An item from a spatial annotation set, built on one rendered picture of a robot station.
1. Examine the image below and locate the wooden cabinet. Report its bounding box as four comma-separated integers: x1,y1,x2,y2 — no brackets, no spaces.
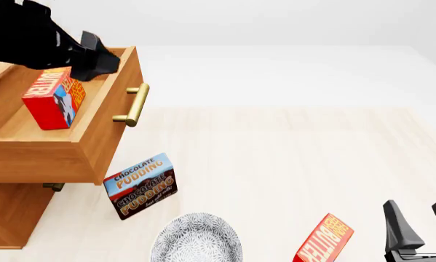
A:
0,59,56,250

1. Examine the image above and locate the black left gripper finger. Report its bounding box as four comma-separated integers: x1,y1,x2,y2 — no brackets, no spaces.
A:
71,50,122,82
80,31,109,55

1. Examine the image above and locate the patterned grey white bowl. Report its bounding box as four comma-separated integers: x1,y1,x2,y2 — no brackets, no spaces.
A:
150,212,245,262

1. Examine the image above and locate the red butter box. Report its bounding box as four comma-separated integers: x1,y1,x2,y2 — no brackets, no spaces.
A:
292,212,356,262
21,66,87,131

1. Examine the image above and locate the chocolate pudding box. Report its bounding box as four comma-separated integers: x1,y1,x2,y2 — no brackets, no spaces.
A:
103,152,179,221

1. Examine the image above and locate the brass drawer handle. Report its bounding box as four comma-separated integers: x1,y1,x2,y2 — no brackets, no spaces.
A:
111,82,151,128
41,182,66,193

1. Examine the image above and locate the wooden drawer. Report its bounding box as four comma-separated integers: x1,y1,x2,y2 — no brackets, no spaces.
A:
0,45,145,187

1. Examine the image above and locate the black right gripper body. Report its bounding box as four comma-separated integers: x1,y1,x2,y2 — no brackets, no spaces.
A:
384,239,436,262

